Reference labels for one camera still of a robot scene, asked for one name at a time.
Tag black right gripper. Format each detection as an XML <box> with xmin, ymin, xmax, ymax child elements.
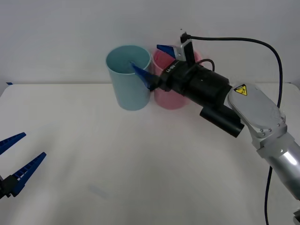
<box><xmin>129</xmin><ymin>44</ymin><xmax>195</xmax><ymax>96</ymax></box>

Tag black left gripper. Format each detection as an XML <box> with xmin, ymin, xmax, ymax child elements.
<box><xmin>0</xmin><ymin>132</ymin><xmax>47</xmax><ymax>200</ymax></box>

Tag pink plastic bin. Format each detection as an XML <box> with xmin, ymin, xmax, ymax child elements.
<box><xmin>151</xmin><ymin>48</ymin><xmax>203</xmax><ymax>110</ymax></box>

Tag pale blue plastic bin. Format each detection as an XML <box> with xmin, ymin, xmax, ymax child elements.
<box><xmin>105</xmin><ymin>45</ymin><xmax>152</xmax><ymax>111</ymax></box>

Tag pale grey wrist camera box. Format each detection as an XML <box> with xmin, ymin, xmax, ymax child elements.
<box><xmin>174</xmin><ymin>39</ymin><xmax>195</xmax><ymax>65</ymax></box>

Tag short black cable loop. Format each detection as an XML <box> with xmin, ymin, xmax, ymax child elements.
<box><xmin>195</xmin><ymin>59</ymin><xmax>215</xmax><ymax>71</ymax></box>

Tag long black camera cable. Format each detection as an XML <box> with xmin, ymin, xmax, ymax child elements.
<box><xmin>179</xmin><ymin>32</ymin><xmax>284</xmax><ymax>225</ymax></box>

